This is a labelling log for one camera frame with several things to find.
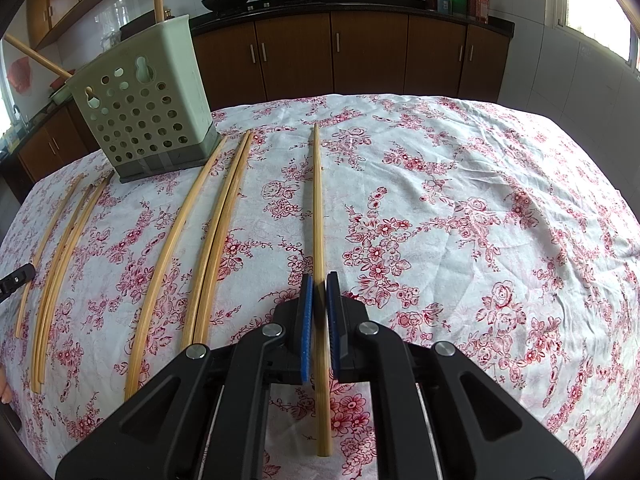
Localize green perforated chopstick holder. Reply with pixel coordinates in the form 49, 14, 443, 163
65, 14, 221, 184

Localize black kitchen countertop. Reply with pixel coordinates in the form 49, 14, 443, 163
120, 0, 516, 39

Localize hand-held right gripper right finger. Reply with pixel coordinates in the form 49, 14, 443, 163
326, 271, 586, 480

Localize red bag on wall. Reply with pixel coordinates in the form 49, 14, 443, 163
7, 55, 32, 94

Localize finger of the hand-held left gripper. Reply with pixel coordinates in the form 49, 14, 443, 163
0, 266, 35, 306

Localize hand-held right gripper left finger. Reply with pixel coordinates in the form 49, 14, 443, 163
55, 273, 315, 480

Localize sliding window beside sink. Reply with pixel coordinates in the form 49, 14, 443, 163
0, 39, 17, 133

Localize large bright window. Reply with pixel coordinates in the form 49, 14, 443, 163
554, 0, 640, 72

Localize bunch of bamboo chopsticks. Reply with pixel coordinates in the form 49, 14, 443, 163
14, 130, 256, 402

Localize red floral tablecloth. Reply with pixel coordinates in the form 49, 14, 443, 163
0, 92, 640, 480

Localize brown lower kitchen cabinets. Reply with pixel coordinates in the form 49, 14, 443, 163
0, 10, 516, 202

